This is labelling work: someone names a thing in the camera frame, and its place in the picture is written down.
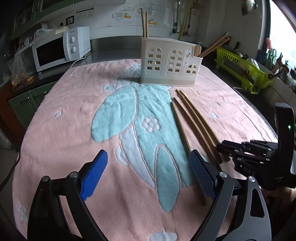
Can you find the pink and blue towel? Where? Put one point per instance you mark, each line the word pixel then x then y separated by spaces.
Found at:
pixel 148 190

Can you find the cream plastic utensil holder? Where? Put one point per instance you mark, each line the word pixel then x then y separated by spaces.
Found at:
pixel 169 62

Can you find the yellow gas pipe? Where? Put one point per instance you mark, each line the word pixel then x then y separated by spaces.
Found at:
pixel 186 22

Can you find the hanging steel wok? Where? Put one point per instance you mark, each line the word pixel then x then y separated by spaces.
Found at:
pixel 247 6

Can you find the person's right hand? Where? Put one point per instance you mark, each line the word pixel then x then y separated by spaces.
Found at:
pixel 283 196

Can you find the plastic bag with food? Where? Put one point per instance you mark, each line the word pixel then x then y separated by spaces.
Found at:
pixel 22 66

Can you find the white microwave oven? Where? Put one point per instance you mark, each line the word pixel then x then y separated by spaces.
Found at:
pixel 61 48

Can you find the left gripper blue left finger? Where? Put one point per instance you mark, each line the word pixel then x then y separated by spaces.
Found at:
pixel 92 175

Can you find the wooden chopstick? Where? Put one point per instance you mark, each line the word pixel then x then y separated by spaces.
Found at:
pixel 207 133
pixel 204 133
pixel 202 196
pixel 147 24
pixel 144 31
pixel 214 46
pixel 197 133
pixel 222 37

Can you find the green dish drying rack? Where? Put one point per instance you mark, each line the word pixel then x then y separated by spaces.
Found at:
pixel 251 78

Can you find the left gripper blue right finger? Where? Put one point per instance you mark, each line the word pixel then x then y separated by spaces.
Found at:
pixel 203 173

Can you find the green lower cabinet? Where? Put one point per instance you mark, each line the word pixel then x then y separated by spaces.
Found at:
pixel 26 104

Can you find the green upper wall cabinets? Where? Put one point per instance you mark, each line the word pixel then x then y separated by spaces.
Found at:
pixel 37 11

